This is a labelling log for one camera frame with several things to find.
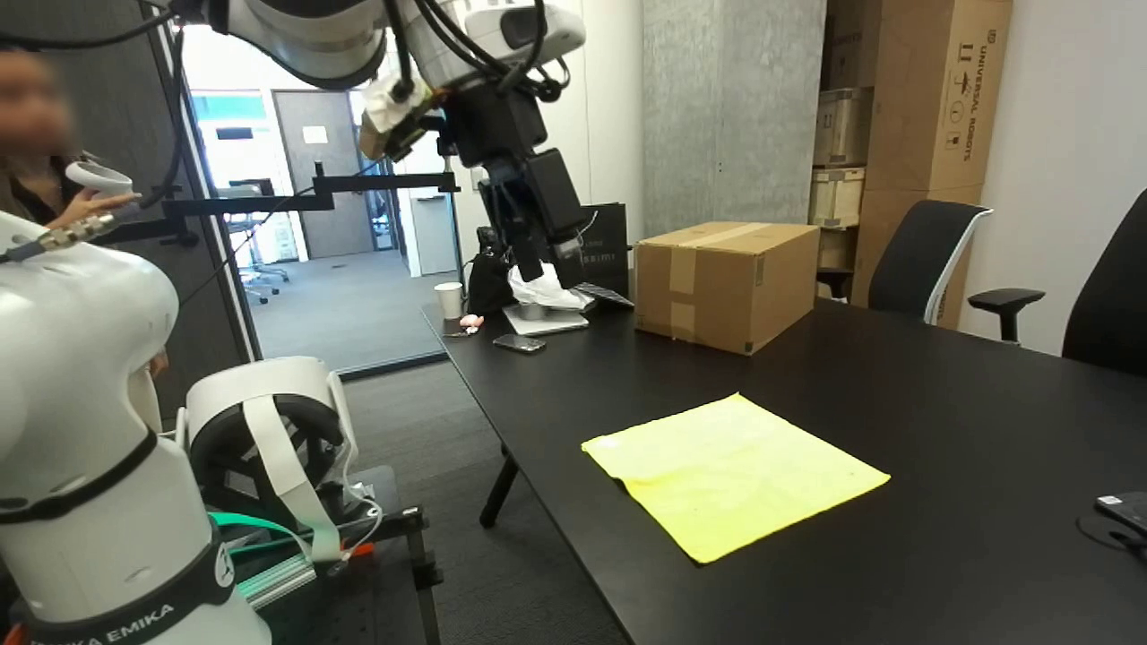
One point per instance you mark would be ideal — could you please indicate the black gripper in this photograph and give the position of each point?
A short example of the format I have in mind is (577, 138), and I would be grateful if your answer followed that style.
(506, 128)

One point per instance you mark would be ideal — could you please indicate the yellow towel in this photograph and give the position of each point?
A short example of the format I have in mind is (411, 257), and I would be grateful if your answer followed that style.
(728, 480)

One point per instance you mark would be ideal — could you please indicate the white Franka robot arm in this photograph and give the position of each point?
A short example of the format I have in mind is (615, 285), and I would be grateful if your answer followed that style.
(73, 361)

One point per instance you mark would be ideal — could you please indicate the black computer tower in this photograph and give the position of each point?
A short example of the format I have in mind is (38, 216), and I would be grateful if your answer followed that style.
(607, 253)

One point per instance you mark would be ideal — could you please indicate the black bag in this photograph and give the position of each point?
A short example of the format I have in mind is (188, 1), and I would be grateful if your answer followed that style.
(488, 285)

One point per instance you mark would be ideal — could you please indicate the white papers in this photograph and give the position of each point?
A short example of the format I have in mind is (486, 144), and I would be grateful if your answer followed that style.
(539, 326)

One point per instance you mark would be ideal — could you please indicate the dark flat phone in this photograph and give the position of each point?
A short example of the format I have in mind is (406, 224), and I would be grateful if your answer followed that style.
(521, 346)

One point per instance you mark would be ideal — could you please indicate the small pink object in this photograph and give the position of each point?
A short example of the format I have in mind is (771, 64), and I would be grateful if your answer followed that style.
(470, 326)

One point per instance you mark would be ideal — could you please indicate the white paper cup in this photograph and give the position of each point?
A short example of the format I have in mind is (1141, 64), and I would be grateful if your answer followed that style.
(449, 303)

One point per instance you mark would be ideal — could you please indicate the brown cardboard box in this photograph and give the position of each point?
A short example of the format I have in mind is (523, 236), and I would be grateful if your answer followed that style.
(719, 289)

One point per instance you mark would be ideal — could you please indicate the grey door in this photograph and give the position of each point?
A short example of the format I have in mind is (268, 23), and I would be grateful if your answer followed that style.
(345, 236)

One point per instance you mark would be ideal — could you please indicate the small stacked cardboard box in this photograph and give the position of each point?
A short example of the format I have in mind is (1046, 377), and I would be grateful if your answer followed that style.
(835, 200)
(835, 253)
(845, 128)

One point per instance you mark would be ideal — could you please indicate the black equipment stand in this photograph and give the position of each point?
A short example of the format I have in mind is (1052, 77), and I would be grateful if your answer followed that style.
(397, 521)

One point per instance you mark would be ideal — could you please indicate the white VR headset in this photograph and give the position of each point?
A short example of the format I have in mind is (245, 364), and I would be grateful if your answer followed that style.
(256, 390)

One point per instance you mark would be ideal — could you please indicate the black office chair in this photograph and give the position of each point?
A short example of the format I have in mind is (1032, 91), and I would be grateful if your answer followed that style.
(1117, 300)
(919, 257)

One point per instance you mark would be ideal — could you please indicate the tall cardboard box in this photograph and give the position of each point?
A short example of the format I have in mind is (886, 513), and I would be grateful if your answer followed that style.
(934, 108)

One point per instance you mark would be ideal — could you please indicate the white VR controller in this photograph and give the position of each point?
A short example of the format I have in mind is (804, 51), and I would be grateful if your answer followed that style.
(96, 179)

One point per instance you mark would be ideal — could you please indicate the person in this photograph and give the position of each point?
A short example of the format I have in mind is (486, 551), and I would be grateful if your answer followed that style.
(22, 188)

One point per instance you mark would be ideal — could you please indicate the small dark device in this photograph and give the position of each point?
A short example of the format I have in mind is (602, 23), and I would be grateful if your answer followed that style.
(1130, 508)

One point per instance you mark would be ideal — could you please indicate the black camera boom bar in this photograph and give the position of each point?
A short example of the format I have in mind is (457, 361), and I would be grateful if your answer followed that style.
(361, 183)

